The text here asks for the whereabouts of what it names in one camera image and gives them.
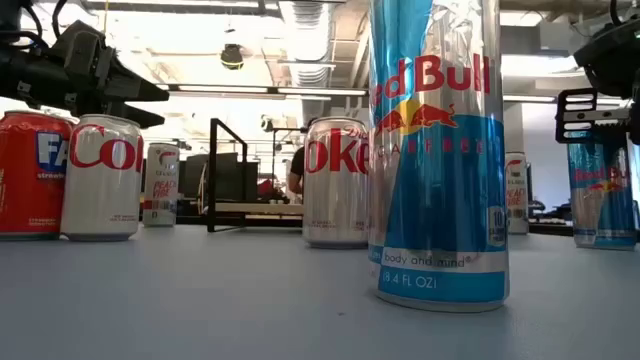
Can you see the person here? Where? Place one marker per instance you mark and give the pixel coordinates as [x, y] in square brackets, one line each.
[296, 167]

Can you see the red Fanta strawberry can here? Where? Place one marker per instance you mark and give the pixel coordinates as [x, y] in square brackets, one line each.
[25, 200]

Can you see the black metal shelf side frame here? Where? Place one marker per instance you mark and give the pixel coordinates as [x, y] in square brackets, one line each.
[212, 175]

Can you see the black metal table frame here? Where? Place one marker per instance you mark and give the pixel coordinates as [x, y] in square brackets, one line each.
[550, 230]

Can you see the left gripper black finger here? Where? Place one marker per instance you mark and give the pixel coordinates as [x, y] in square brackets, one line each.
[135, 87]
[135, 116]

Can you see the silver Diet Coke can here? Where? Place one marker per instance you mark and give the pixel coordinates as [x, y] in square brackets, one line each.
[100, 195]
[332, 200]

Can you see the long ceiling light bar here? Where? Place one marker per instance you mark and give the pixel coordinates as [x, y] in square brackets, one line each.
[225, 89]
[527, 98]

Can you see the black ceiling dome fixture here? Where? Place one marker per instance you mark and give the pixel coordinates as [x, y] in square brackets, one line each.
[231, 56]

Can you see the blue-grey table mat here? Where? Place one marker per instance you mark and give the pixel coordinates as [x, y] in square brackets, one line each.
[200, 300]

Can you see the blue silver Red Bull can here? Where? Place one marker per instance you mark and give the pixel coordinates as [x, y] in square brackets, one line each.
[440, 200]
[600, 210]

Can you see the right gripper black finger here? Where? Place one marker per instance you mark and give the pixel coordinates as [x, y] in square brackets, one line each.
[635, 122]
[561, 115]

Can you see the dark computer monitor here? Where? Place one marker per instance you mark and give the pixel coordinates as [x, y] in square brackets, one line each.
[230, 175]

